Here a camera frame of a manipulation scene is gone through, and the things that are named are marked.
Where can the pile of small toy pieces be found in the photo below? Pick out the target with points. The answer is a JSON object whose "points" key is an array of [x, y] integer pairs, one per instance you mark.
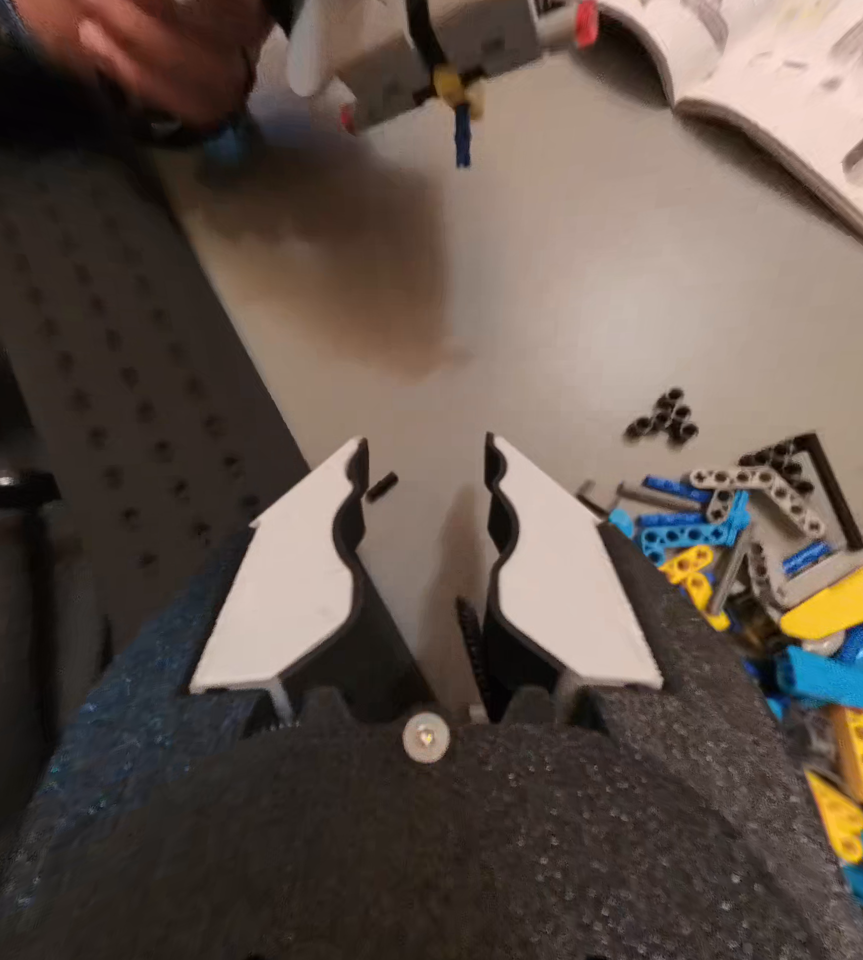
{"points": [[836, 675]]}

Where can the black toy connector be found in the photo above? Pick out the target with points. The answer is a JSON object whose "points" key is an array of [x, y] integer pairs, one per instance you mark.
{"points": [[664, 420]]}

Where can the grey angled toy beam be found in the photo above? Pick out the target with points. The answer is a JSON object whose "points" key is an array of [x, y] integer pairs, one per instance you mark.
{"points": [[769, 480]]}

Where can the person's left hand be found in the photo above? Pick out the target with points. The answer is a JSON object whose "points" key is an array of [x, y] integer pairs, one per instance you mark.
{"points": [[154, 52]]}

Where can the instruction booklet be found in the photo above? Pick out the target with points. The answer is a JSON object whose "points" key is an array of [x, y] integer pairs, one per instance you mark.
{"points": [[776, 60]]}

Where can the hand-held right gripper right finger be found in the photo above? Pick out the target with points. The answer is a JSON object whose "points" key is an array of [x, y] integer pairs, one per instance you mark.
{"points": [[574, 600]]}

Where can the black dimpled pad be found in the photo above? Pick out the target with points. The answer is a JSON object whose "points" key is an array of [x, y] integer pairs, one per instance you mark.
{"points": [[101, 337]]}

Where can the black toy pin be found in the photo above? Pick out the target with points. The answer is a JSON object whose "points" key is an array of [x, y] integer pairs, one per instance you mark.
{"points": [[383, 486]]}

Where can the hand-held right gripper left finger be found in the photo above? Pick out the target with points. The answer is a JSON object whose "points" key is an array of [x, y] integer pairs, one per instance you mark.
{"points": [[281, 600]]}

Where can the grey black toy brick assembly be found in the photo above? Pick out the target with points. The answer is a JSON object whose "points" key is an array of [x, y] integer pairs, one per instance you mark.
{"points": [[491, 37]]}

